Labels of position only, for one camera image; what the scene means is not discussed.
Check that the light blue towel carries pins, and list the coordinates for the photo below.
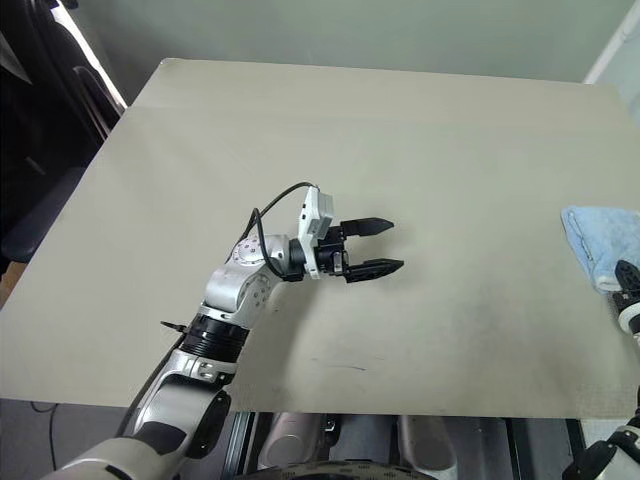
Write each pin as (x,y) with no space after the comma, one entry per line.
(597,240)

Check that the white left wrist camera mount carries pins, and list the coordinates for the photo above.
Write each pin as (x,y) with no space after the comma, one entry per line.
(314,225)

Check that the grey rounded shape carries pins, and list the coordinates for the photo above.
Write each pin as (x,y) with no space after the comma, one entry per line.
(425,442)
(290,440)

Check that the dark chair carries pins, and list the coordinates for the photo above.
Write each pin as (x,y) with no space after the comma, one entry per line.
(35,125)

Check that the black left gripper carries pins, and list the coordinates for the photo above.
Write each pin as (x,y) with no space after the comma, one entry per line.
(331,255)

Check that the dark dotted rounded shape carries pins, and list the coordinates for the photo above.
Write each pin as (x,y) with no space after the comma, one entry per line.
(345,472)

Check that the white post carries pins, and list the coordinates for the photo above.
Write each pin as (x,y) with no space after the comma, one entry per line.
(617,40)

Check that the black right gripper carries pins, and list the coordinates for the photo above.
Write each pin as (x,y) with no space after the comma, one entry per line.
(624,302)

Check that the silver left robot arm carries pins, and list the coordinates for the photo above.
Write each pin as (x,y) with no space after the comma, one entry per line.
(225,285)

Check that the black metal frame rail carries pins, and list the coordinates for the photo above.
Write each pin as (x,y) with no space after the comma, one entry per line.
(240,445)

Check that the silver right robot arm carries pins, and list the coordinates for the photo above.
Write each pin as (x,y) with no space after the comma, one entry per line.
(615,457)

